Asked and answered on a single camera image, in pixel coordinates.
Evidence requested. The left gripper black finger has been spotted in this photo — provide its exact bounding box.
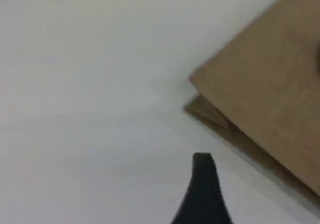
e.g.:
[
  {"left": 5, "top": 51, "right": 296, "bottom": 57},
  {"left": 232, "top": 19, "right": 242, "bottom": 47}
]
[{"left": 171, "top": 153, "right": 233, "bottom": 224}]

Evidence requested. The brown burlap tote bag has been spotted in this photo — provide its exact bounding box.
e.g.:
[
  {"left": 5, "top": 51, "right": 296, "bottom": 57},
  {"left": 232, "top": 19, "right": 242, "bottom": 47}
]
[{"left": 183, "top": 0, "right": 320, "bottom": 198}]

